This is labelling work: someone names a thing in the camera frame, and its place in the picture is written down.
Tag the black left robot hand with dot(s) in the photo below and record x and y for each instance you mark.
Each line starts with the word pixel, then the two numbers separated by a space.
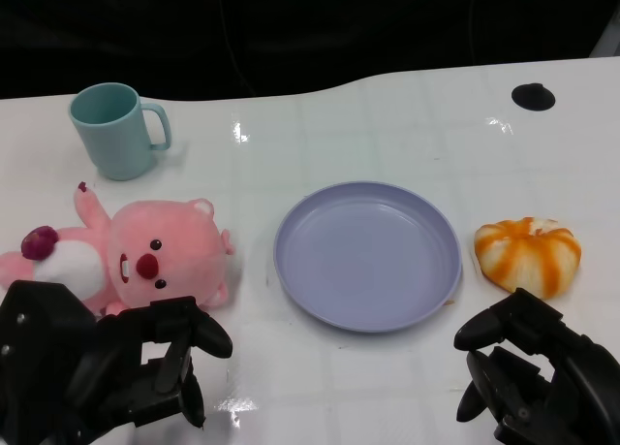
pixel 43 367

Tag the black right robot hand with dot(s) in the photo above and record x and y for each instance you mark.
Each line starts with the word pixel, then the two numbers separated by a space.
pixel 571 377

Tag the pink plush beaver doll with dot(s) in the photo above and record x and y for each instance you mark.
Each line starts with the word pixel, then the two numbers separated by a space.
pixel 145 232

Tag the purple plastic plate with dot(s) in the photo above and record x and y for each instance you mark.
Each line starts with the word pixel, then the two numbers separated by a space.
pixel 368 261

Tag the orange white striped bun toy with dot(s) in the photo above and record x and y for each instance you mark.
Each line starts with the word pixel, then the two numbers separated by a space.
pixel 528 258

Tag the teal plastic mug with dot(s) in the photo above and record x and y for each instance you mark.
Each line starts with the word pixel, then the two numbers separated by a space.
pixel 118 144

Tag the black round table grommet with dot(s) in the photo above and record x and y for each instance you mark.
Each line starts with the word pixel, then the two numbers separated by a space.
pixel 533 97

